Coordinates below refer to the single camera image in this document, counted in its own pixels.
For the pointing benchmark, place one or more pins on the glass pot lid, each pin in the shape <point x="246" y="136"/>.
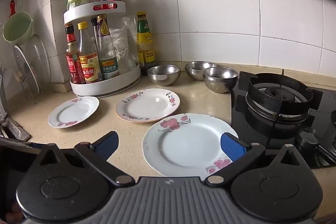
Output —
<point x="25" y="71"/>
<point x="42" y="61"/>

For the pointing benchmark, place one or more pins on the metal tray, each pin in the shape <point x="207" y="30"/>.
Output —
<point x="14" y="129"/>

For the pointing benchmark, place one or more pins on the green lid glass jar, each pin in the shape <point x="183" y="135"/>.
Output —
<point x="77" y="1"/>

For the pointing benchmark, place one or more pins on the black glass gas stove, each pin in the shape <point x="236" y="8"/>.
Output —
<point x="237" y="113"/>

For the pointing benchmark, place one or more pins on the steel bowl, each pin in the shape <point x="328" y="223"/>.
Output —
<point x="164" y="75"/>
<point x="220" y="81"/>
<point x="198" y="70"/>

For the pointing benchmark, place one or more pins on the white two-tier seasoning rack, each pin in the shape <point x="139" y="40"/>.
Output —
<point x="105" y="88"/>

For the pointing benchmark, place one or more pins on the yellow cap vinegar bottle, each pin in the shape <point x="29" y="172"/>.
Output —
<point x="90" y="66"/>

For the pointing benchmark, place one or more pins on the black stove knob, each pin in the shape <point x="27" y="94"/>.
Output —
<point x="305" y="141"/>

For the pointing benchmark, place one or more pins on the large pink flower plate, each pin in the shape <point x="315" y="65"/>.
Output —
<point x="183" y="145"/>

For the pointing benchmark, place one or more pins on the small pink flower plate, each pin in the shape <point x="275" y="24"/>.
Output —
<point x="73" y="113"/>

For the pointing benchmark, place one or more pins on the orange rim floral plate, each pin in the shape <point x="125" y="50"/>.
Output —
<point x="147" y="106"/>

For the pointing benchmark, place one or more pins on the black burner pan support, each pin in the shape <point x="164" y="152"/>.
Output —
<point x="275" y="105"/>

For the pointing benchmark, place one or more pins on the green yellow label oil bottle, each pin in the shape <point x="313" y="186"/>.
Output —
<point x="144" y="40"/>

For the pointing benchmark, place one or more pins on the clear plastic bag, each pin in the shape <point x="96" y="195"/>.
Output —
<point x="122" y="45"/>

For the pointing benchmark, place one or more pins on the red label sauce bottle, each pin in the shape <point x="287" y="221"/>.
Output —
<point x="73" y="66"/>

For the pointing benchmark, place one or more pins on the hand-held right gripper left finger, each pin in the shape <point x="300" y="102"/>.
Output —
<point x="107" y="145"/>

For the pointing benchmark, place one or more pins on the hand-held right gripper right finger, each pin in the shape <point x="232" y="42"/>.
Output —
<point x="232" y="146"/>

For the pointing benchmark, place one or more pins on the clear bottle purple green label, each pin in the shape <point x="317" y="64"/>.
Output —
<point x="109" y="66"/>

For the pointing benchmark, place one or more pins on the slim dark bottle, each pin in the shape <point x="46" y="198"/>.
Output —
<point x="94" y="29"/>

